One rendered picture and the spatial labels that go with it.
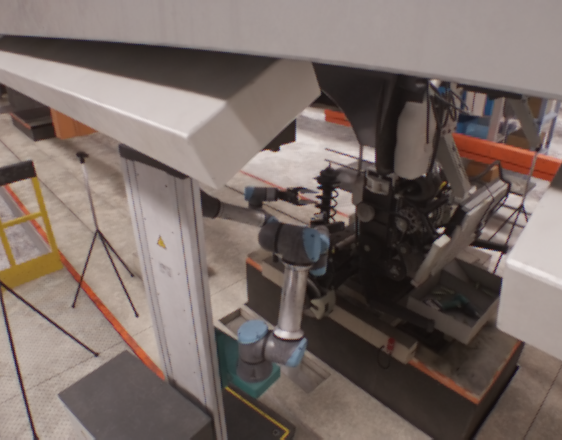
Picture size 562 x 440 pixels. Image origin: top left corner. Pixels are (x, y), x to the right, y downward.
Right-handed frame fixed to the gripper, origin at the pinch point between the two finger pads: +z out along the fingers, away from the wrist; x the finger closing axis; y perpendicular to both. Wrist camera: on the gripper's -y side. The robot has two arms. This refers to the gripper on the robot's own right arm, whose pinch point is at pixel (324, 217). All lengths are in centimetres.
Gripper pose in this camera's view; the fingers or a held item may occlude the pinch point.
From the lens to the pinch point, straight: 210.9
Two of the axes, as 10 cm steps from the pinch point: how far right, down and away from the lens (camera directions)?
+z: 1.1, -3.5, 9.3
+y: -9.9, 0.4, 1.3
